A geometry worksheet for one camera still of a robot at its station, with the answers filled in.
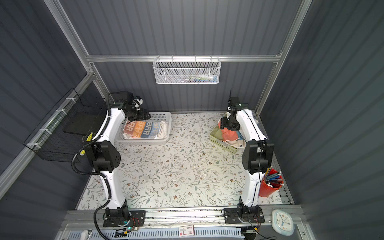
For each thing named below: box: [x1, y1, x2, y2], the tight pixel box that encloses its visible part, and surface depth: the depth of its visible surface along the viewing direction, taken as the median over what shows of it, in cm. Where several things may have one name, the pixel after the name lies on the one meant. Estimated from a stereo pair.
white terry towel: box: [154, 121, 168, 139], surface depth 107 cm
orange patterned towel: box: [132, 120, 147, 138], surface depth 107 cm
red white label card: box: [179, 225, 194, 237], surface depth 71 cm
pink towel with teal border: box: [218, 120, 244, 142], surface depth 99 cm
